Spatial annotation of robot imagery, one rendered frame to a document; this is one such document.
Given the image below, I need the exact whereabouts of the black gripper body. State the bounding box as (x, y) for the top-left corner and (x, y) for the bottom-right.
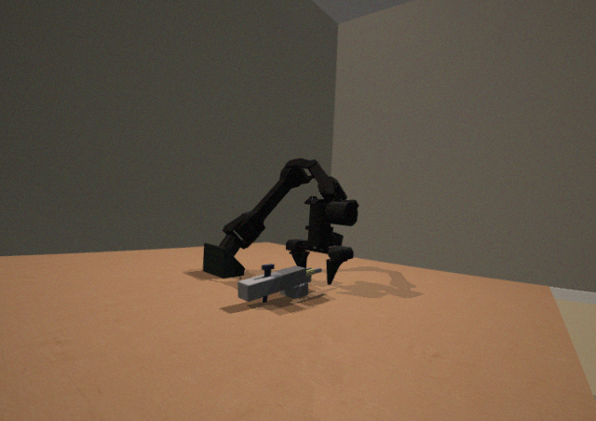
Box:
(286, 222), (354, 261)

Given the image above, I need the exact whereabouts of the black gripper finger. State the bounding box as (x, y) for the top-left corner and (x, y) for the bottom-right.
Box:
(290, 251), (310, 268)
(326, 259), (347, 285)

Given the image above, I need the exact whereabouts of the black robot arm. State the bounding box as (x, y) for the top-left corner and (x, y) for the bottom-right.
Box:
(219, 158), (359, 256)

